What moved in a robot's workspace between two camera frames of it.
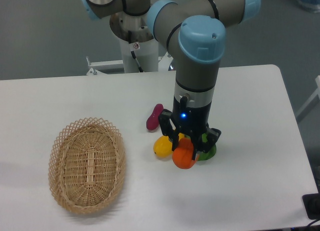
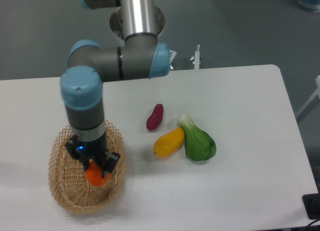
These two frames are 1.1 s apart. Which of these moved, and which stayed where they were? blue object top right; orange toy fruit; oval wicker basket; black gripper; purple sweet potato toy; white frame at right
Moved: black gripper; orange toy fruit
Stayed: purple sweet potato toy; white frame at right; blue object top right; oval wicker basket
